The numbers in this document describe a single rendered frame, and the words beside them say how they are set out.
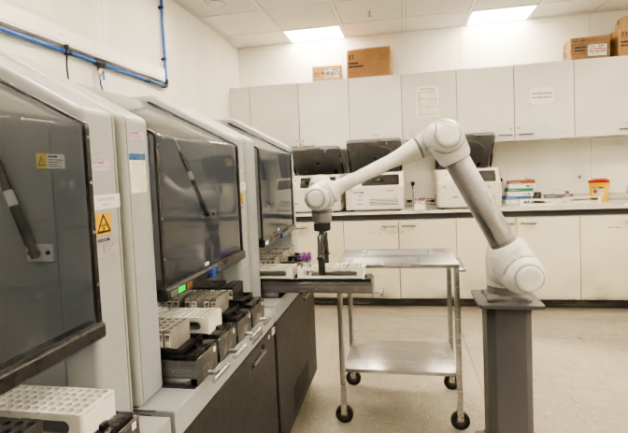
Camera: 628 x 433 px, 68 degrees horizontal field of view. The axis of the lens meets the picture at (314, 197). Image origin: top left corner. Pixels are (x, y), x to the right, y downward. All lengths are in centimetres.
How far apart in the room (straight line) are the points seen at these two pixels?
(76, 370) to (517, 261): 148
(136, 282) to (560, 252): 389
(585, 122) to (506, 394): 314
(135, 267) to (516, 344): 160
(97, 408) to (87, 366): 13
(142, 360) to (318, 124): 373
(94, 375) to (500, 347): 162
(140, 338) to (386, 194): 337
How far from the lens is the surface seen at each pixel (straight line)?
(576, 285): 467
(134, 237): 119
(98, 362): 112
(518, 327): 219
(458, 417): 258
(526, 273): 190
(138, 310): 122
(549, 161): 515
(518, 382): 228
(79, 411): 104
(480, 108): 469
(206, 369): 138
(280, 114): 480
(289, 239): 267
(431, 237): 437
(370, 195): 434
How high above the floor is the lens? 128
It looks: 3 degrees down
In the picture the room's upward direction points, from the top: 3 degrees counter-clockwise
